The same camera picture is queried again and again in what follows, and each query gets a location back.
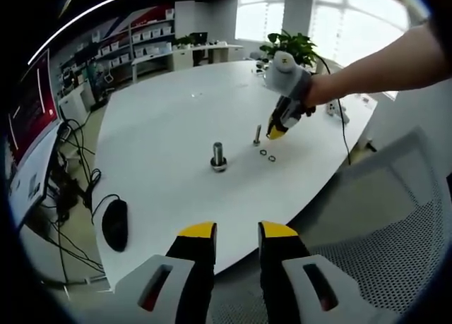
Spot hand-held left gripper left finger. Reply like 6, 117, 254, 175
114, 220, 218, 324

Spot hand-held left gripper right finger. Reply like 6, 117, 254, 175
257, 220, 389, 324

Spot large threaded steel stud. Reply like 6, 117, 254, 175
210, 141, 229, 173

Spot person's right hand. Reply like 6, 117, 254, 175
301, 72, 342, 117

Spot potted green plant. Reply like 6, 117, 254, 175
260, 30, 319, 69

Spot black computer mouse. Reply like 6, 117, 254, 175
101, 199, 129, 253

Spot long white desk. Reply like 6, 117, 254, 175
132, 43, 244, 81

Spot small desk plant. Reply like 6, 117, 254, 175
172, 34, 195, 48

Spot grey mesh office chair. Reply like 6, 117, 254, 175
211, 126, 446, 324

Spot rows of white storage bins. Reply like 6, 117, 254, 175
98, 8, 174, 69

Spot storage shelf rack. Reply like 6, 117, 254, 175
58, 8, 176, 89

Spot white cabinet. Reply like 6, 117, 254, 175
58, 88, 93, 126

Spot computer monitor with red screen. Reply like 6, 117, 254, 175
5, 47, 66, 232

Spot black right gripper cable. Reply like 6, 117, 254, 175
310, 52, 352, 165

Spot black mouse cable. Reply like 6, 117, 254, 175
90, 193, 121, 229

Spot tangle of black cables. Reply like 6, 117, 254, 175
42, 119, 107, 289

